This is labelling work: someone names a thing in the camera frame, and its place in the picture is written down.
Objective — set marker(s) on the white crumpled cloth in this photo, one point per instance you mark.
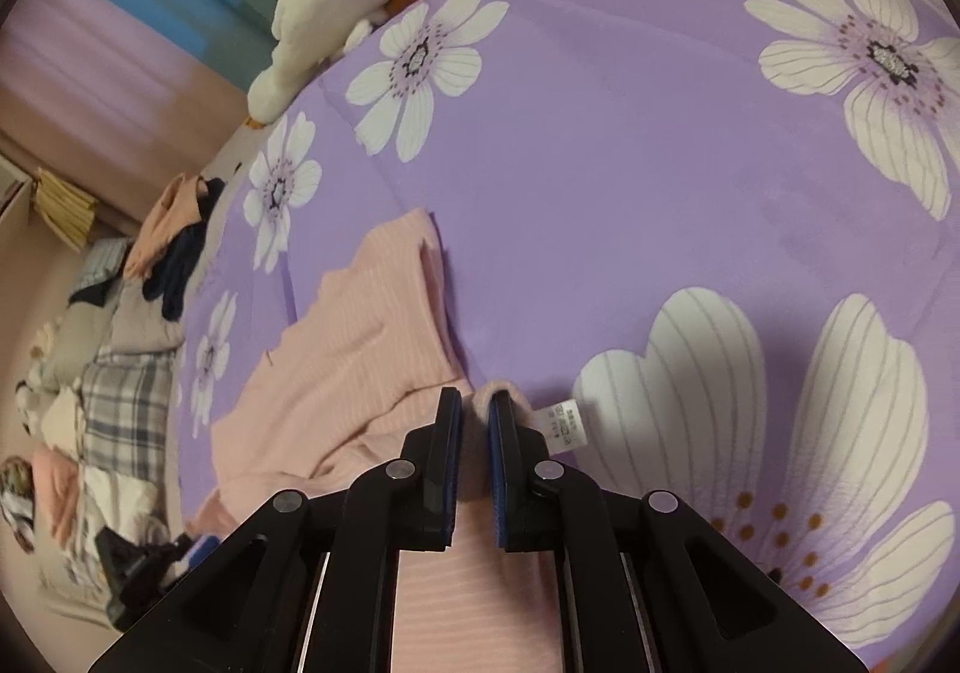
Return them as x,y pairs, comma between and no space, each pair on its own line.
120,500

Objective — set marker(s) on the white cabinet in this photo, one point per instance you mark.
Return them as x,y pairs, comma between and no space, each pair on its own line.
13,208

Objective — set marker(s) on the grey plaid cloth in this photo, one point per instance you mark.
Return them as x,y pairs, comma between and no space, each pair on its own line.
124,418

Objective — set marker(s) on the orange garment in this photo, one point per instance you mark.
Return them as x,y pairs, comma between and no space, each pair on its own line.
56,493

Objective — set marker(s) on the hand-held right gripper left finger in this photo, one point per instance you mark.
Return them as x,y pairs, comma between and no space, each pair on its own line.
448,478

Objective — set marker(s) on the pink curtain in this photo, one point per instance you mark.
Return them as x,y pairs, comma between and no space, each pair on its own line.
97,80

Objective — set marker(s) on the navy garment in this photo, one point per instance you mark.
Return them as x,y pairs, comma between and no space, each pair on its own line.
180,268

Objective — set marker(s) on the peach garment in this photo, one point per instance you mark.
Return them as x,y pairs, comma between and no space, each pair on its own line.
169,223

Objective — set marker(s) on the cream floral cloth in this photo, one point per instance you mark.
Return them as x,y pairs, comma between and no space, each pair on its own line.
45,373

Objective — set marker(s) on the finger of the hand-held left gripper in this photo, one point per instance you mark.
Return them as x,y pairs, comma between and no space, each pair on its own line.
201,551

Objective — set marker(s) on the pink ribbed garment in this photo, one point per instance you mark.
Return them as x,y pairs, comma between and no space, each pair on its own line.
352,358

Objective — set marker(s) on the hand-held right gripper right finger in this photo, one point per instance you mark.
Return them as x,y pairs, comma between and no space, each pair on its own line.
496,478

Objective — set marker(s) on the blue-grey checked cloth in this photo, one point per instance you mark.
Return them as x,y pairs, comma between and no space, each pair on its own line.
105,264

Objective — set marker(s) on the purple floral bed cover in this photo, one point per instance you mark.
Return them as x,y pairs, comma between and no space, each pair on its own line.
600,155

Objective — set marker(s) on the yellow striped cloth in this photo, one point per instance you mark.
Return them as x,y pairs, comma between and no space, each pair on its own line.
67,208

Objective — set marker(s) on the dark patterned cloth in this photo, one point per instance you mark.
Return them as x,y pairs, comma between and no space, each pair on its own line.
16,508

